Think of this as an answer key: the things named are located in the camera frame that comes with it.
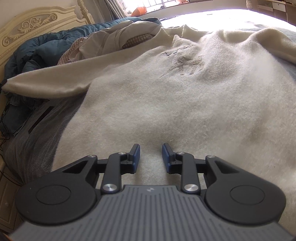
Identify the orange box on windowsill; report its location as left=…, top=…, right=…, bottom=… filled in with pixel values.
left=131, top=6, right=147, bottom=16

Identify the grey curtain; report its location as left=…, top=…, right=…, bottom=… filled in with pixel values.
left=95, top=0, right=127, bottom=21

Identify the blue quilted duvet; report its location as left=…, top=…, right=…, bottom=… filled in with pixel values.
left=2, top=17, right=161, bottom=81

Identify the white side cabinet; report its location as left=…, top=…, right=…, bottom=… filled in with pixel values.
left=255, top=1, right=295, bottom=25

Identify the cream carved headboard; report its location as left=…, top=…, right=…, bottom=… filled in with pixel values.
left=1, top=1, right=95, bottom=72

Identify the beige crumpled garment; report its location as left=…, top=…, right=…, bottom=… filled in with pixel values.
left=70, top=20, right=162, bottom=62

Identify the cream fleece sweater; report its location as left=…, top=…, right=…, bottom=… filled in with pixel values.
left=3, top=26, right=295, bottom=217

